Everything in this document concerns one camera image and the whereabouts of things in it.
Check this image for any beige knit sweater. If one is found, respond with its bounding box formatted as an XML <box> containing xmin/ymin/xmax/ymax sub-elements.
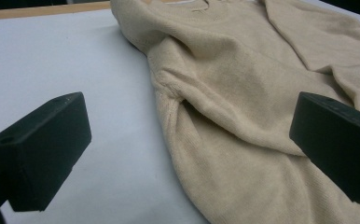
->
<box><xmin>110</xmin><ymin>0</ymin><xmax>360</xmax><ymax>224</ymax></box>

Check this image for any white board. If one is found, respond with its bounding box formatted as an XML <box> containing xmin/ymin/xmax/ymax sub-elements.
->
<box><xmin>0</xmin><ymin>0</ymin><xmax>360</xmax><ymax>224</ymax></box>

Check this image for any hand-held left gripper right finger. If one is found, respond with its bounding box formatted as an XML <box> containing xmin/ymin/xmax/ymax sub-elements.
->
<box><xmin>289</xmin><ymin>91</ymin><xmax>360</xmax><ymax>204</ymax></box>

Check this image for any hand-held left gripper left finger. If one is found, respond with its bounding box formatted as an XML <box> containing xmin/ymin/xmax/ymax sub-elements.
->
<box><xmin>0</xmin><ymin>91</ymin><xmax>92</xmax><ymax>213</ymax></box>

